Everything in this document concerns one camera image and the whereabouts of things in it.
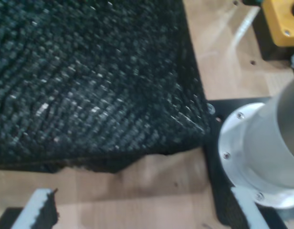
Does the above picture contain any black mounting plate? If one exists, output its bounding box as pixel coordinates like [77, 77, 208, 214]
[201, 96, 294, 229]

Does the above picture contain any black bubble wrap mat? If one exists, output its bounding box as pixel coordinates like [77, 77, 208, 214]
[0, 0, 212, 174]

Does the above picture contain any yellow emergency stop box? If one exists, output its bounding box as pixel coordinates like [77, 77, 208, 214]
[261, 0, 294, 47]

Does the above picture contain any white cable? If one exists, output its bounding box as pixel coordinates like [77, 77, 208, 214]
[230, 6, 261, 52]

